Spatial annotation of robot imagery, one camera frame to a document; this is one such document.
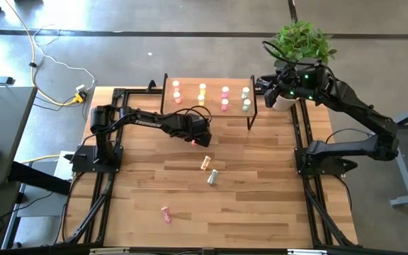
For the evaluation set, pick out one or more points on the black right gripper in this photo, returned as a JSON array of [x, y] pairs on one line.
[[283, 83]]

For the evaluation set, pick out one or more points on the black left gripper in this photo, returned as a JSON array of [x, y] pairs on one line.
[[198, 132]]

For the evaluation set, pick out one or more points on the teal pill bottle white cap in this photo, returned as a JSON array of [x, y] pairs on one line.
[[246, 105], [245, 93], [212, 177]]

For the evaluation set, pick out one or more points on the yellow pill bottle white cap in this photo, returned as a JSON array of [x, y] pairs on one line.
[[200, 100], [205, 163], [202, 88]]

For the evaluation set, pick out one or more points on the purple pill bottle white cap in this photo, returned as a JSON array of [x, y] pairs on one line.
[[225, 92], [224, 104], [166, 214]]

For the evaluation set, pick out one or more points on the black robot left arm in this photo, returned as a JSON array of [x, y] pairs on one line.
[[147, 122]]

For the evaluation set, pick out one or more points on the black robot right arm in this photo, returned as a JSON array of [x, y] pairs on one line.
[[360, 110]]

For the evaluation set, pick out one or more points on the white plant pot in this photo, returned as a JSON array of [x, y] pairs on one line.
[[283, 103]]

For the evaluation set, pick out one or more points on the green leafy plant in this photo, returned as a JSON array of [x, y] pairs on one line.
[[296, 39]]

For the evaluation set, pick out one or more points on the white flat box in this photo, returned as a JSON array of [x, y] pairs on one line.
[[60, 166]]

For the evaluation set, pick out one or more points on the black desk crossbar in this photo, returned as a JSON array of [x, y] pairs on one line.
[[37, 177]]

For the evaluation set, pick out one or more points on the grey desk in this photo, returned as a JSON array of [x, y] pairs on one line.
[[2, 117]]

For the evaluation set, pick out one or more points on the wooden shelf black metal frame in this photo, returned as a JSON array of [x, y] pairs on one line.
[[212, 106]]

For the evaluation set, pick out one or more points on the black aluminium table frame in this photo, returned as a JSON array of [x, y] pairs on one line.
[[140, 92]]

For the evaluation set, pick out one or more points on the silver metal bracket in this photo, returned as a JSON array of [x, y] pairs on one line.
[[306, 252], [108, 250]]

